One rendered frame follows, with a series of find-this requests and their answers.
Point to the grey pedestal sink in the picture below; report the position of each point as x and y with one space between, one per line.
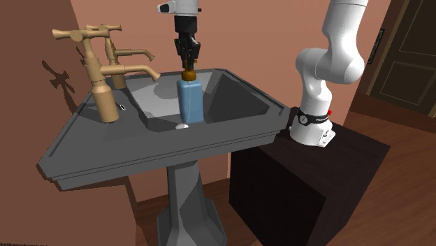
204 144

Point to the dark brown panelled door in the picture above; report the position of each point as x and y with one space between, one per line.
405 58

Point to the dark rectangular wall plate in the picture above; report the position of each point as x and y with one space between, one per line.
375 47

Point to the large brass tap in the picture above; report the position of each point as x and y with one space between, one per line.
102 92

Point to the small brass tap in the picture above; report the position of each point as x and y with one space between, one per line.
114 54

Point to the small white oval object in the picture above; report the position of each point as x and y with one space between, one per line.
181 126

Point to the blue soap bottle brown pump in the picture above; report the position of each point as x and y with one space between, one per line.
190 102

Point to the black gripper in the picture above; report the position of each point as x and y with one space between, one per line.
186 25

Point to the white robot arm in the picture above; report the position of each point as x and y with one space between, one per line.
340 51

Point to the dark robot stand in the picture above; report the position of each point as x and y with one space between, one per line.
289 177

